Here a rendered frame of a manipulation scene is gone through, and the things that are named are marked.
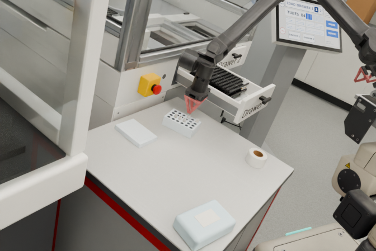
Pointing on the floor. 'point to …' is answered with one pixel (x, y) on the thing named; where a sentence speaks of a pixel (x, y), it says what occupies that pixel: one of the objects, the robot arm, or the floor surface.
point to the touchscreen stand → (287, 60)
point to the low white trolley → (165, 186)
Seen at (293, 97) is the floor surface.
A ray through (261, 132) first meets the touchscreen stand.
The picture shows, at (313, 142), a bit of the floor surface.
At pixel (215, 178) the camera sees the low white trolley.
